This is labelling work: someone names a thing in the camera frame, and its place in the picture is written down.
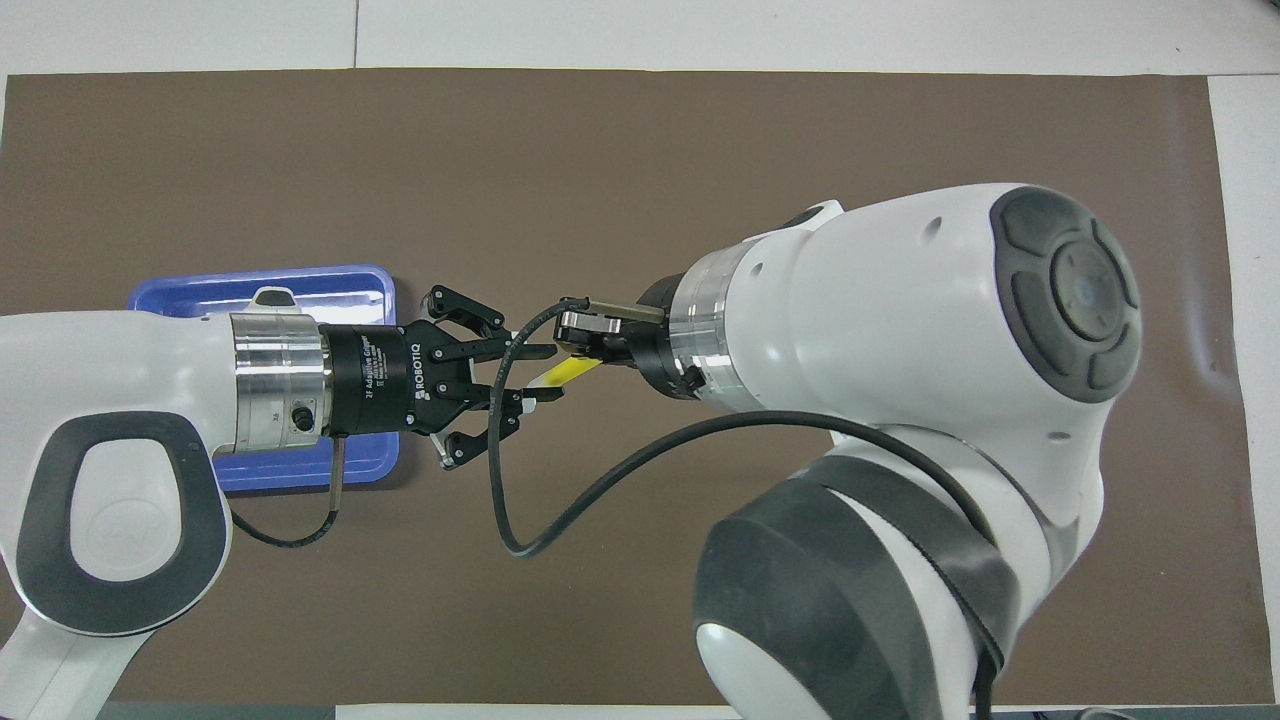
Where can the brown table mat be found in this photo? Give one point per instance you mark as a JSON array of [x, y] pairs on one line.
[[600, 150]]

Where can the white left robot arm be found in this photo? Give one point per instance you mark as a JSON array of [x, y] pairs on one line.
[[120, 380]]

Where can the blue plastic tray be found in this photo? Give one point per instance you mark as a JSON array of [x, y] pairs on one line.
[[330, 285]]

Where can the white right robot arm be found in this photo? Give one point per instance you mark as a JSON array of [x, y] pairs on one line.
[[880, 300]]

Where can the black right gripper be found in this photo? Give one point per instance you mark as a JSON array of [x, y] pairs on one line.
[[655, 360]]

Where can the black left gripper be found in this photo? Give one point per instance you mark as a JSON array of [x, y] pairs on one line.
[[380, 380]]

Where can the yellow pen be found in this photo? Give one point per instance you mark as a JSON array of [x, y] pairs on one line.
[[570, 371]]

